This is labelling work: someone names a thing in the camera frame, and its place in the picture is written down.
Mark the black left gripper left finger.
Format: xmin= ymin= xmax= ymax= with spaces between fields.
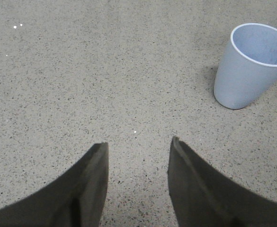
xmin=0 ymin=142 xmax=108 ymax=227

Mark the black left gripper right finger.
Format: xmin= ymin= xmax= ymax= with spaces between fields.
xmin=168 ymin=136 xmax=277 ymax=227

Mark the blue plastic cup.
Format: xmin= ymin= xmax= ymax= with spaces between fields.
xmin=214 ymin=23 xmax=277 ymax=109

